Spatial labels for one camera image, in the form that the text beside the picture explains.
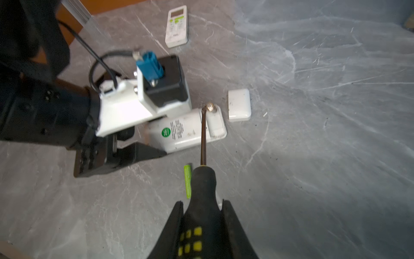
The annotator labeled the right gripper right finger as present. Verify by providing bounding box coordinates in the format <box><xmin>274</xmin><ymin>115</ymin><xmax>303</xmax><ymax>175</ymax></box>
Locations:
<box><xmin>221</xmin><ymin>200</ymin><xmax>258</xmax><ymax>259</ymax></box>

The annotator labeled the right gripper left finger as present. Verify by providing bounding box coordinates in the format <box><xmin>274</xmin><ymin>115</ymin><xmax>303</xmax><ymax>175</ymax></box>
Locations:
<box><xmin>148</xmin><ymin>201</ymin><xmax>183</xmax><ymax>259</ymax></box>

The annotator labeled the white remote control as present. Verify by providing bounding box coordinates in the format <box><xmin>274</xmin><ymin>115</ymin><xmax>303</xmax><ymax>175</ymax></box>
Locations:
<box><xmin>146</xmin><ymin>104</ymin><xmax>227</xmax><ymax>154</ymax></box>
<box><xmin>165</xmin><ymin>5</ymin><xmax>188</xmax><ymax>49</ymax></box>

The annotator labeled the black yellow screwdriver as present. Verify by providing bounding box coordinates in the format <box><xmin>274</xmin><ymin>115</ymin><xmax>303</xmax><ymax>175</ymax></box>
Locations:
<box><xmin>177</xmin><ymin>107</ymin><xmax>223</xmax><ymax>259</ymax></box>

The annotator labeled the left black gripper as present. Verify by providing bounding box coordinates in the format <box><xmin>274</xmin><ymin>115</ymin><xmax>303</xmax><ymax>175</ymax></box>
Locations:
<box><xmin>73</xmin><ymin>127</ymin><xmax>167</xmax><ymax>178</ymax></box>

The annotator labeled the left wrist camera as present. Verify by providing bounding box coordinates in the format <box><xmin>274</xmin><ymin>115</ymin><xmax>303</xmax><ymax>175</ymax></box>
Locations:
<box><xmin>96</xmin><ymin>55</ymin><xmax>192</xmax><ymax>137</ymax></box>

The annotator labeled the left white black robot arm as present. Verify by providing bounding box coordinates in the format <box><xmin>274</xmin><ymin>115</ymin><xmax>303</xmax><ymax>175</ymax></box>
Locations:
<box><xmin>1</xmin><ymin>1</ymin><xmax>166</xmax><ymax>178</ymax></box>

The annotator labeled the white battery cover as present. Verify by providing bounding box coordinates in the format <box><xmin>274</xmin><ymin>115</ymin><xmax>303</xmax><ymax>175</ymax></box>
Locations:
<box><xmin>228</xmin><ymin>88</ymin><xmax>252</xmax><ymax>122</ymax></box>

